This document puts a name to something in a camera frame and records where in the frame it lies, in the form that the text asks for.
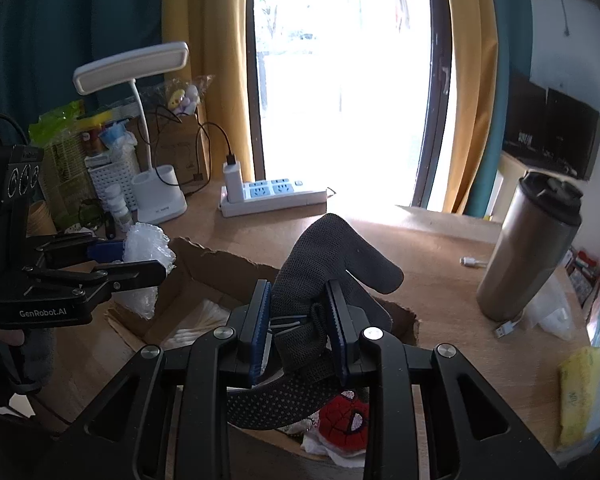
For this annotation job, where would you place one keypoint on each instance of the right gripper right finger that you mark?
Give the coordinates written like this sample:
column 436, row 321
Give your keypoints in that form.
column 432, row 414

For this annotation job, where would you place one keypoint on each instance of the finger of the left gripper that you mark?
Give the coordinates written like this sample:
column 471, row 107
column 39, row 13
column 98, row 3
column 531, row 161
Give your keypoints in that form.
column 106, row 251

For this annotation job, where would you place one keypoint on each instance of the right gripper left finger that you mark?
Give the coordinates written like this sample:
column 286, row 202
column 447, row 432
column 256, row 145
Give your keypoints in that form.
column 164, row 413

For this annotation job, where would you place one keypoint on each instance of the bubble wrap bundle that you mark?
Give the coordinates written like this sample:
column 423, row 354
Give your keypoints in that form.
column 148, row 246

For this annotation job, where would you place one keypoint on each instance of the red spiderman plush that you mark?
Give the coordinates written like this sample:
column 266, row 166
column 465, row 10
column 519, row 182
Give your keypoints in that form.
column 343, row 423

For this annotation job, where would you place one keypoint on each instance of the white textured cloth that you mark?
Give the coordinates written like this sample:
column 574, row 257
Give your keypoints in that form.
column 312, row 442

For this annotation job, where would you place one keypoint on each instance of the black knit glove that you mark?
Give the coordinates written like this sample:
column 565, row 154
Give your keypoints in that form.
column 329, row 250

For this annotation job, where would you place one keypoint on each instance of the person's hand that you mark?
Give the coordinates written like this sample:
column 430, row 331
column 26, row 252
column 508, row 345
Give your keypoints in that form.
column 12, row 337

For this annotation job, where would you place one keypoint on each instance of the white pill bottle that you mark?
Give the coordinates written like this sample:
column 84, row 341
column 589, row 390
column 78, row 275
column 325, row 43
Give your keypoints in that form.
column 121, row 213

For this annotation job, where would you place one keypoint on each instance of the cardboard paper cup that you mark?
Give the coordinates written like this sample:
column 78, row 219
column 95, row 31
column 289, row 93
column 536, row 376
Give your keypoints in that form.
column 40, row 222

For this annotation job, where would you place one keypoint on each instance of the white desk lamp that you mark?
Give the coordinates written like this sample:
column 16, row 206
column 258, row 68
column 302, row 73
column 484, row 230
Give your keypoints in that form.
column 158, row 194

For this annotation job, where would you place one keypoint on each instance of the white perforated basket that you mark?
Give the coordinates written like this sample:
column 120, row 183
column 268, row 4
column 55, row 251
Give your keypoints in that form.
column 104, row 170

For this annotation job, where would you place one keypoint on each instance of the green snack bag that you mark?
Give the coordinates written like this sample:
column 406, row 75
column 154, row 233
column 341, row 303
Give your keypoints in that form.
column 65, row 182

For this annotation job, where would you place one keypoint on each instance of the brown cardboard box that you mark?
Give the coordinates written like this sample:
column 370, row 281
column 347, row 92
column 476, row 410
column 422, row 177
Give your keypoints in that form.
column 200, row 273

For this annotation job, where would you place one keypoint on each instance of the yellow tissue pack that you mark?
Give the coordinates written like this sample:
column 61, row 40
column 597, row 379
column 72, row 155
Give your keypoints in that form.
column 579, row 378

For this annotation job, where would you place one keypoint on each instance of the brown cardboard carton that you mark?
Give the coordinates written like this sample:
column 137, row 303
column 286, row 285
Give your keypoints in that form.
column 175, row 141

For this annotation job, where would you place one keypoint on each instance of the white usb charger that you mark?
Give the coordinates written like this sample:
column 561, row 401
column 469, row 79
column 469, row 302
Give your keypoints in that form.
column 232, row 173

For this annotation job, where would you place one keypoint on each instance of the clear plastic bag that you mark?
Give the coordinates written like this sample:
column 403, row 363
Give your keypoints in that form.
column 550, row 310

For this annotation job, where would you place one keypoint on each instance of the white power strip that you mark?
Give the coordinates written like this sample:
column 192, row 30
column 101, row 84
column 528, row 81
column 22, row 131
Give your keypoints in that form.
column 271, row 195

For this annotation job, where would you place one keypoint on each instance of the steel travel mug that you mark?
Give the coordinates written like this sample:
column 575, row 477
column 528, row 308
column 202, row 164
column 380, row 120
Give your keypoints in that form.
column 540, row 225

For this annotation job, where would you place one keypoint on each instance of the teal curtain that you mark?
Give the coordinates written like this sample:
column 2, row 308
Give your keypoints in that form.
column 42, row 42

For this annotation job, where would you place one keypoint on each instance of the yellow curtain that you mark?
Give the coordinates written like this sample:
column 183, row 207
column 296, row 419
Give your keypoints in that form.
column 215, row 31

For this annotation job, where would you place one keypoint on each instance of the black monitor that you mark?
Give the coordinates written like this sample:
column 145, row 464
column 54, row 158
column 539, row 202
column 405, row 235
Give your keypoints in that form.
column 547, row 129

